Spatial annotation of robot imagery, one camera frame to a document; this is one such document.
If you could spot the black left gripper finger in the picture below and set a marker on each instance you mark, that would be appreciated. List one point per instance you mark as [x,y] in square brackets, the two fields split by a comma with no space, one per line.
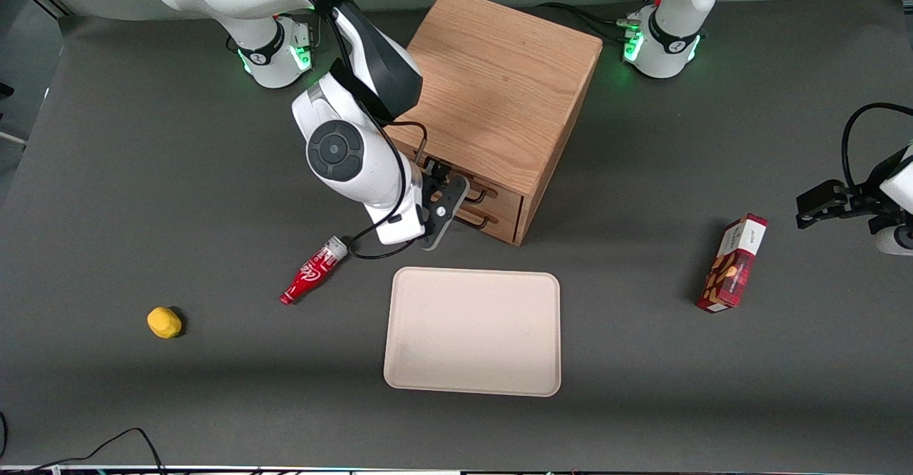
[827,194]
[824,215]

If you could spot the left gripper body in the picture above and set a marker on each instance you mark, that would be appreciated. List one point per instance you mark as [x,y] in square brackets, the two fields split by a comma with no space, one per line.
[864,199]

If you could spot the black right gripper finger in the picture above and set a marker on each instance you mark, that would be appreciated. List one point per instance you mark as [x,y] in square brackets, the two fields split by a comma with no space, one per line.
[433,167]
[446,173]

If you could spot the wooden drawer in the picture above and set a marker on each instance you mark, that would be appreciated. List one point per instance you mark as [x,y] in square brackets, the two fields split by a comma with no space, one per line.
[508,224]
[508,200]

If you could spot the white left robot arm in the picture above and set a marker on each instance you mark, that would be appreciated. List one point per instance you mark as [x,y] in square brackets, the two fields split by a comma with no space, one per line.
[670,33]

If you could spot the wooden drawer cabinet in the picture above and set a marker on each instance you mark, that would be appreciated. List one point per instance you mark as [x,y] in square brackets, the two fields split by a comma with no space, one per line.
[499,83]

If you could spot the red Coca-Cola bottle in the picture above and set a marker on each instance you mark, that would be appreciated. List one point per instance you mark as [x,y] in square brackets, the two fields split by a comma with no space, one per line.
[310,275]

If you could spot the red cookie box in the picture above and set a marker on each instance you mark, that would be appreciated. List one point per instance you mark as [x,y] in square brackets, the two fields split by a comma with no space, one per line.
[731,268]

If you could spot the beige plastic tray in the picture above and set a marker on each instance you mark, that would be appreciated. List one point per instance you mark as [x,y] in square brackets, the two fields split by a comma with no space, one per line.
[471,332]

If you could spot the yellow lemon toy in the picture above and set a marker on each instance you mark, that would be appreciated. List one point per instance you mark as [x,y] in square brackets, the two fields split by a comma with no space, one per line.
[164,322]

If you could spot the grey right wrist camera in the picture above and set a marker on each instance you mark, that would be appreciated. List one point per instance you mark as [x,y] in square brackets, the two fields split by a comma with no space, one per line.
[442,220]

